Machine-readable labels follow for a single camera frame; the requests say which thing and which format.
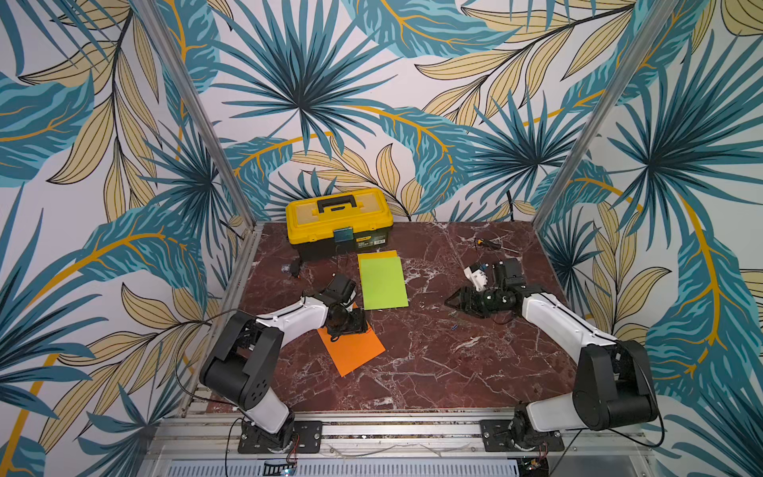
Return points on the small black orange tool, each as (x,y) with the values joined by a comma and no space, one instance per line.
(488,244)

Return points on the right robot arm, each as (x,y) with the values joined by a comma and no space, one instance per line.
(613,384)

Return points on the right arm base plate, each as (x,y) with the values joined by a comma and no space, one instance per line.
(505,435)

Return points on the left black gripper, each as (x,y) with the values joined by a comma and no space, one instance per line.
(360,325)

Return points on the right aluminium corner post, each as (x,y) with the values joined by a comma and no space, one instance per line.
(633,58)

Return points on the aluminium corner post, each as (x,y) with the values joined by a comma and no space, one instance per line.
(159,33)
(633,58)

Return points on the yellow paper sheet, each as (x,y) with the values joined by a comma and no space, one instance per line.
(378,254)

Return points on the lime green paper sheet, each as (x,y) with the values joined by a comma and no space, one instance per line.
(382,282)

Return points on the aluminium front frame rail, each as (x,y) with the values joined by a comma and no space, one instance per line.
(465,442)

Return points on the orange paper sheet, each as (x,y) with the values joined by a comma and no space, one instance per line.
(350,352)

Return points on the yellow black toolbox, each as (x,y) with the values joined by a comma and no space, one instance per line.
(342,223)

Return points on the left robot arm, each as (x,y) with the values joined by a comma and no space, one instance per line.
(242,363)

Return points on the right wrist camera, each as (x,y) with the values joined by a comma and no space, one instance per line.
(477,274)

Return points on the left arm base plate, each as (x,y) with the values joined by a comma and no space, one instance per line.
(302,436)

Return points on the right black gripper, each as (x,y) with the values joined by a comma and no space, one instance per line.
(472,300)

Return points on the left aluminium corner post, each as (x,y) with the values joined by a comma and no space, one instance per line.
(159,33)

